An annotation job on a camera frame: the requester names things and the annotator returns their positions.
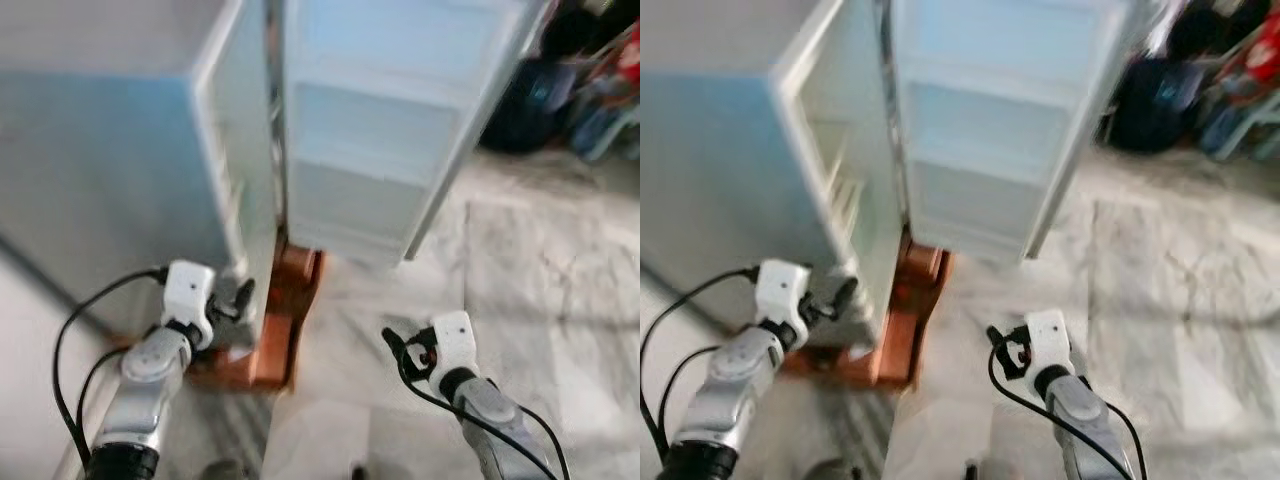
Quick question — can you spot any orange brick fridge stand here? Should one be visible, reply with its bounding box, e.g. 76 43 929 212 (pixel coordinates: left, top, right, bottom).
785 235 951 391
190 240 327 391

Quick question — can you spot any light blue mini fridge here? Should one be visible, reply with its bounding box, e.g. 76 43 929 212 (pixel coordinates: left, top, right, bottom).
0 0 283 343
640 0 909 348

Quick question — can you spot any white lined fridge door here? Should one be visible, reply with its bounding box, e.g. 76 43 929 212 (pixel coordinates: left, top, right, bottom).
278 0 553 267
888 0 1153 263

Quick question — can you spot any white plastic chair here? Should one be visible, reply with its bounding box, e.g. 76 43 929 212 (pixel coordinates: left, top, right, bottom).
1213 92 1280 167
588 100 641 163

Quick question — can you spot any child in navy shirt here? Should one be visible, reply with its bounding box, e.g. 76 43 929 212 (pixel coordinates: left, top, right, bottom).
1105 8 1203 157
480 8 583 157

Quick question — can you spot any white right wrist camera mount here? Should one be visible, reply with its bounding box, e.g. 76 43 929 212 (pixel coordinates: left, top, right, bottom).
1024 309 1074 379
428 310 480 379

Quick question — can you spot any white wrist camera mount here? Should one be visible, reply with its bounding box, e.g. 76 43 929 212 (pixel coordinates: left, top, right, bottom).
428 310 480 379
755 260 812 347
1024 309 1074 379
160 260 217 347

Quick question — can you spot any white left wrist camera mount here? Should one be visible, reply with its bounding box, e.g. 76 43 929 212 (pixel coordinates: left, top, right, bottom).
755 260 812 347
160 260 217 347

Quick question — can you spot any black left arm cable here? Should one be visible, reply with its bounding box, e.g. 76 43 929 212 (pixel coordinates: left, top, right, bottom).
76 346 129 446
656 345 723 436
640 266 761 463
52 266 168 469

